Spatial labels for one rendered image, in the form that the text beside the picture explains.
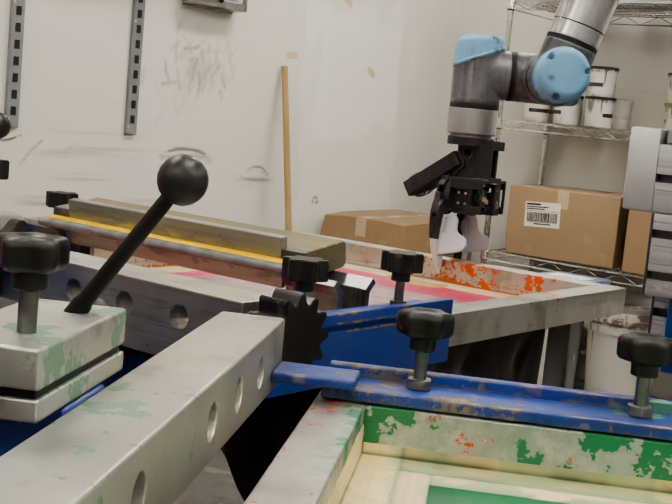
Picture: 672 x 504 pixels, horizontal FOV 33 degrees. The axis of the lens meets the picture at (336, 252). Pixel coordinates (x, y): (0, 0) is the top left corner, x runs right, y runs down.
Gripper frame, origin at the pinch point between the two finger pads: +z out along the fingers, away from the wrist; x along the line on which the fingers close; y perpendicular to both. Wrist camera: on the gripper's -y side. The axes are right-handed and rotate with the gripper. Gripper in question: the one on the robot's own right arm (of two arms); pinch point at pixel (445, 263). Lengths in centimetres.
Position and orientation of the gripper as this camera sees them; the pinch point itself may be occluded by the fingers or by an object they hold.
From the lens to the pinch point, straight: 181.1
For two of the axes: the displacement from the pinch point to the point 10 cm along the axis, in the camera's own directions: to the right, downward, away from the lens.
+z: -0.9, 9.9, 1.2
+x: 6.1, -0.4, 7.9
